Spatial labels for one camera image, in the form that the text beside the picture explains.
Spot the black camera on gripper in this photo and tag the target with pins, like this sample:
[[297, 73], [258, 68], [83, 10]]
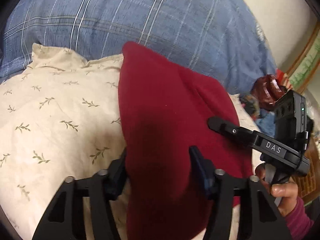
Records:
[[291, 119]]

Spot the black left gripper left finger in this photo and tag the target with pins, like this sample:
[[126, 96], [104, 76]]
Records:
[[64, 218]]

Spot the person's right hand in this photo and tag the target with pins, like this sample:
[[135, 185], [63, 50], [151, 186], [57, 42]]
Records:
[[288, 192]]

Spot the cream leaf-print pillow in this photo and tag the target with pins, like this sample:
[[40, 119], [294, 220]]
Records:
[[61, 118]]

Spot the red fleece garment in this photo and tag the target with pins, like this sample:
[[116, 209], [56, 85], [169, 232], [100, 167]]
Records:
[[164, 109]]

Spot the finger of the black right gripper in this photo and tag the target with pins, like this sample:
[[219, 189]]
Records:
[[259, 218]]

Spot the dark red shiny bag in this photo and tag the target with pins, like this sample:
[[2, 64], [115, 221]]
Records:
[[267, 90]]

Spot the blue plaid pillow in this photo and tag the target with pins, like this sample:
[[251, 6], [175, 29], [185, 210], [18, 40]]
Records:
[[217, 38]]

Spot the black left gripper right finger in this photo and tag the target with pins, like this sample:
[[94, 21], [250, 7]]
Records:
[[229, 130]]

